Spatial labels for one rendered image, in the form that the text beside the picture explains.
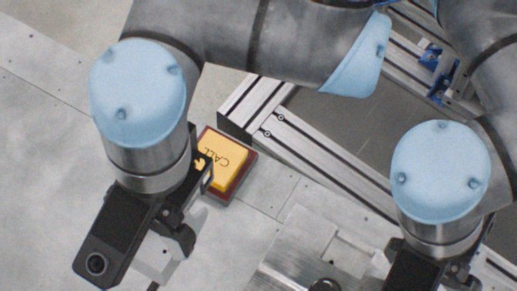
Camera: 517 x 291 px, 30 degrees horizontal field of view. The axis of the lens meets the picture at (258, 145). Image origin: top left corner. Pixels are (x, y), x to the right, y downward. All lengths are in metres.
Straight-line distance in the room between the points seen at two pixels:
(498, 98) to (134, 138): 0.29
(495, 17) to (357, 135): 1.15
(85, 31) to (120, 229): 1.43
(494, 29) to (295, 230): 0.42
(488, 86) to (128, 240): 0.35
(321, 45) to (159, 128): 0.15
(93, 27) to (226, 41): 1.53
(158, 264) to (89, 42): 1.30
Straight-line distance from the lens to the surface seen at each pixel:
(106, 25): 2.32
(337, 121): 1.96
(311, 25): 0.79
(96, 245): 0.93
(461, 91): 1.80
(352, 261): 1.17
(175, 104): 0.76
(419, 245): 0.87
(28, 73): 1.36
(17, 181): 1.29
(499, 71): 0.81
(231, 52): 0.81
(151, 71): 0.76
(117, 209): 0.92
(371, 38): 0.80
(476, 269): 1.05
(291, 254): 1.14
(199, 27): 0.81
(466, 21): 0.83
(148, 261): 1.06
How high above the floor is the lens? 1.97
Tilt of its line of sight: 66 degrees down
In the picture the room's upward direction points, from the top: 2 degrees clockwise
